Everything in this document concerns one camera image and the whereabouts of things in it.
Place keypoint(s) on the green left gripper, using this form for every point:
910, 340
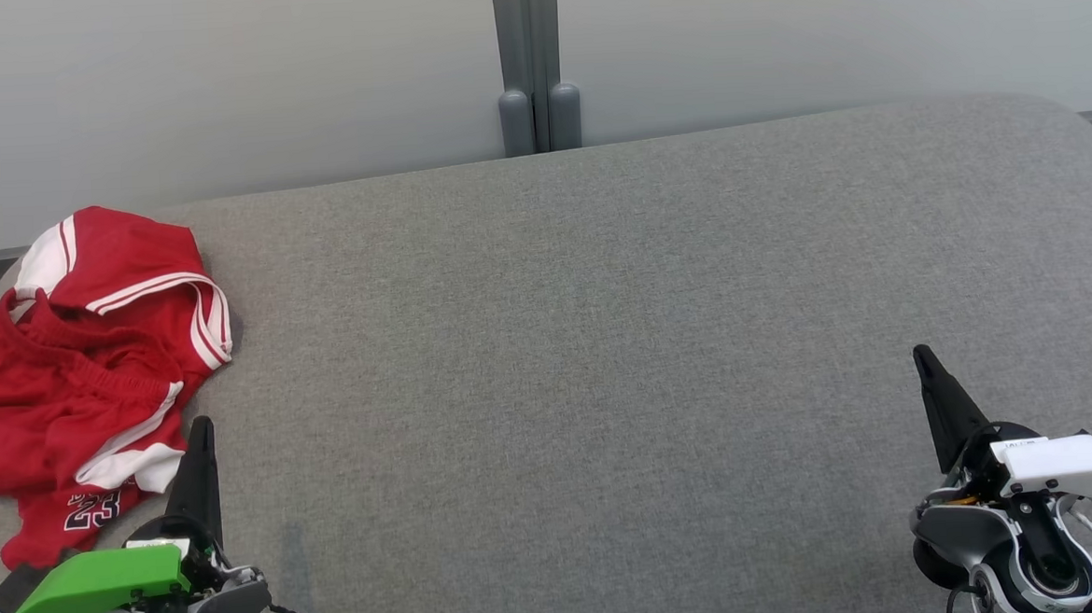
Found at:
102, 577

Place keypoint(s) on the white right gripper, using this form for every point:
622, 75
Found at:
1068, 466

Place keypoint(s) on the red white basketball shorts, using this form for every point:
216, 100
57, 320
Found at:
19, 409

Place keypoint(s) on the red white basketball jersey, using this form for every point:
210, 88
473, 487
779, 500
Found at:
122, 249

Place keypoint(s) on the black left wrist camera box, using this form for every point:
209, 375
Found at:
11, 591

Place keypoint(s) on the grey partition post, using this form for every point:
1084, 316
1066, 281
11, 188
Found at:
529, 64

